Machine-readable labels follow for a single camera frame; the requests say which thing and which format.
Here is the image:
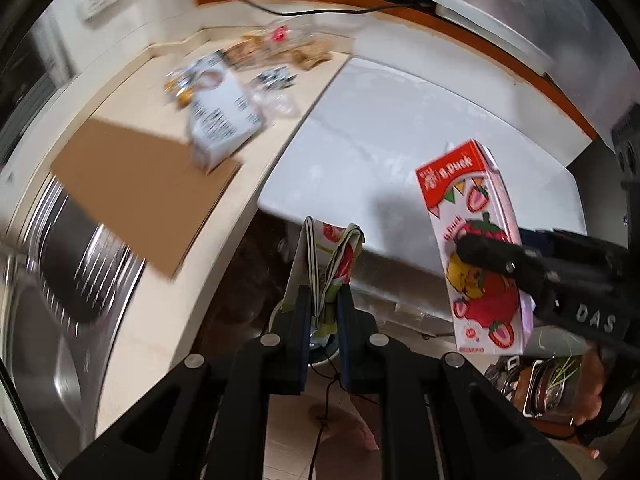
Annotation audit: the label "clear plastic bag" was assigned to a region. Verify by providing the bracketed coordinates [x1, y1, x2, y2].
[250, 88, 300, 122]

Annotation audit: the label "right hand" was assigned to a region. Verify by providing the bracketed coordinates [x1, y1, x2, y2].
[573, 347, 605, 426]

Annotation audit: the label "brown fibrous scrubber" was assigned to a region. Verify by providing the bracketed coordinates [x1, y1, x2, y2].
[291, 40, 332, 70]

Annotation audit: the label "white printed paper bag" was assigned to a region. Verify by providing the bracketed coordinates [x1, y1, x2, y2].
[186, 52, 266, 174]

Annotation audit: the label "clear bag with red label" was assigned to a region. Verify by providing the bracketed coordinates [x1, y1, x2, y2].
[264, 16, 316, 53]

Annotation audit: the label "yellow silver foil wrapper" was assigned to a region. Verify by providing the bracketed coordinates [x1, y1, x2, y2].
[164, 67, 194, 108]

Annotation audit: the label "green white snack wrapper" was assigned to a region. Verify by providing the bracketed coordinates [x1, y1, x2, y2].
[278, 217, 364, 340]

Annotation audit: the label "brown cardboard sheet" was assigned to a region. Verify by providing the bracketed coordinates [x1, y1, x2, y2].
[51, 119, 241, 278]

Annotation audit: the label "pink strawberry snack box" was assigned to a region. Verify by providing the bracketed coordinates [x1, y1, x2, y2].
[416, 140, 534, 356]

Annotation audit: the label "beige small cartons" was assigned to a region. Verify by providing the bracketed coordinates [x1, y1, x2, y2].
[224, 36, 268, 70]

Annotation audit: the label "stainless steel sink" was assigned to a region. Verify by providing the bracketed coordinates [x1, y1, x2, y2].
[4, 179, 145, 472]

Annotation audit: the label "black white patterned wrapper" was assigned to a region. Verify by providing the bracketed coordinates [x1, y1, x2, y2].
[253, 66, 296, 90]

